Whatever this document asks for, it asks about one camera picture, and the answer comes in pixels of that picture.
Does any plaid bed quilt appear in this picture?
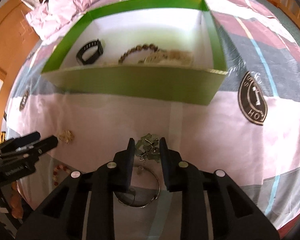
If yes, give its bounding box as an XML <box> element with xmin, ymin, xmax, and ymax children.
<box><xmin>7</xmin><ymin>0</ymin><xmax>300</xmax><ymax>230</ymax></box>

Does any pink pillow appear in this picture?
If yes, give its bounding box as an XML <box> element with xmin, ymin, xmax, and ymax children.
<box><xmin>25</xmin><ymin>0</ymin><xmax>99</xmax><ymax>40</ymax></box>

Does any green cardboard box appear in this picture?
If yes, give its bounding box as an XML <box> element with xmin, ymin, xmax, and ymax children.
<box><xmin>42</xmin><ymin>0</ymin><xmax>226</xmax><ymax>105</ymax></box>

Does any beige band in box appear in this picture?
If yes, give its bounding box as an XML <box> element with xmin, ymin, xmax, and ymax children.
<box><xmin>139</xmin><ymin>50</ymin><xmax>193</xmax><ymax>67</ymax></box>

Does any pink bead bracelet gold charm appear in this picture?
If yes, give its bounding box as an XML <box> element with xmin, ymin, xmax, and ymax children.
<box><xmin>58</xmin><ymin>130</ymin><xmax>75</xmax><ymax>144</ymax></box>

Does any brown wooden bead bracelet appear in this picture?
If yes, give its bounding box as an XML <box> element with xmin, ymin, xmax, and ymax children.
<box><xmin>117</xmin><ymin>43</ymin><xmax>159</xmax><ymax>65</ymax></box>

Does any black wrist watch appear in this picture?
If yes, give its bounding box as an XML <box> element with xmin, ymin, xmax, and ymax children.
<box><xmin>76</xmin><ymin>39</ymin><xmax>103</xmax><ymax>65</ymax></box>

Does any wooden headboard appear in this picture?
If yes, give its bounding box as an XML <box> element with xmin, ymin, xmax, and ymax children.
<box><xmin>0</xmin><ymin>0</ymin><xmax>39</xmax><ymax>136</ymax></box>

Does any red pink bead bracelet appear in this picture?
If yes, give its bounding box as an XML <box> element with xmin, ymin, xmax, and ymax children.
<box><xmin>52</xmin><ymin>164</ymin><xmax>72</xmax><ymax>186</ymax></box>

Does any silver bangle bracelet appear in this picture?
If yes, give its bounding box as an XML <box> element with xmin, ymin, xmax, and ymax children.
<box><xmin>113</xmin><ymin>164</ymin><xmax>161</xmax><ymax>209</ymax></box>

